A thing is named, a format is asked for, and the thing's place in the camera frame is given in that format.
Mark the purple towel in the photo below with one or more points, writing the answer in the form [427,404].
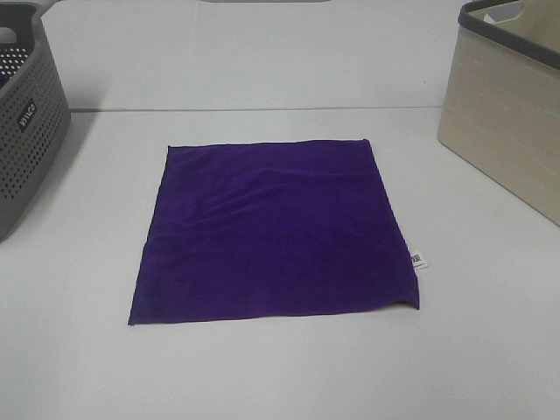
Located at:
[243,231]

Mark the beige storage bin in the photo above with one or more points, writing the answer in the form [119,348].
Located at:
[501,107]

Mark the grey perforated laundry basket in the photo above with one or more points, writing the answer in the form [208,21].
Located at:
[34,112]

